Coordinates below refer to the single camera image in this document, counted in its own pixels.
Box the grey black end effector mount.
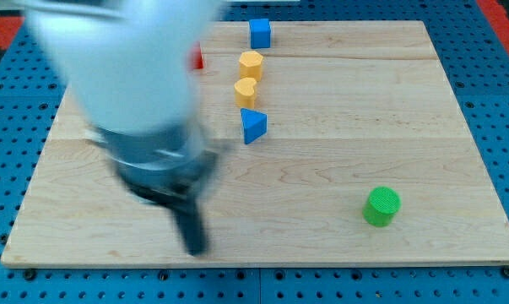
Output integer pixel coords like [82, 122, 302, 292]
[85, 117, 227, 208]

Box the black pusher stick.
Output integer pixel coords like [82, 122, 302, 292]
[171, 200, 208, 256]

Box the green cylinder block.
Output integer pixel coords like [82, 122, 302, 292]
[362, 186, 401, 227]

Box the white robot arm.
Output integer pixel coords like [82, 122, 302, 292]
[22, 0, 221, 255]

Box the wooden board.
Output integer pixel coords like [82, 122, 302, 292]
[1, 21, 509, 269]

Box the blue triangle block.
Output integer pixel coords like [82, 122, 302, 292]
[241, 108, 268, 144]

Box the yellow heart block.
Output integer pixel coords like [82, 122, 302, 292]
[234, 77, 257, 109]

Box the red block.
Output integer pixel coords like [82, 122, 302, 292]
[190, 41, 204, 70]

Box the yellow hexagon block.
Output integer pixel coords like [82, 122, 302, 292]
[238, 51, 264, 82]

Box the blue cube block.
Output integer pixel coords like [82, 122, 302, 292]
[249, 19, 272, 49]

